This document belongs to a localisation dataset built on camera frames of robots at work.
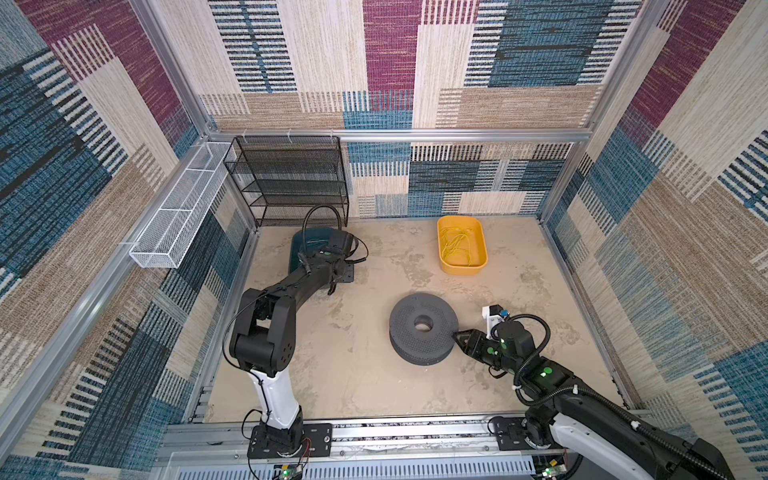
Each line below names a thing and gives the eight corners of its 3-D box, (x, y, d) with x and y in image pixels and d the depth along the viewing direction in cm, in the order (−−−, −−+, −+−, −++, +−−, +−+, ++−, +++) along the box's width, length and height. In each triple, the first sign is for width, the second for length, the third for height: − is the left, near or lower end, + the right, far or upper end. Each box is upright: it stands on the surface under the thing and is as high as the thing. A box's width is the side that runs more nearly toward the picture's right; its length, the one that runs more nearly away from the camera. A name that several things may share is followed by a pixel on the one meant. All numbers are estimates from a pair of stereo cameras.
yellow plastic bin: (438, 276, 106) (441, 265, 101) (432, 228, 120) (434, 216, 116) (487, 276, 106) (492, 265, 101) (475, 227, 120) (479, 216, 115)
